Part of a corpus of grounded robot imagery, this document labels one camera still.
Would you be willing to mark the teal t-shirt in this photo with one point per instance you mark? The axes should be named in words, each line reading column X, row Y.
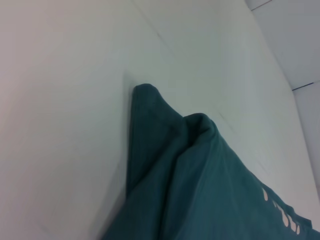
column 200, row 187

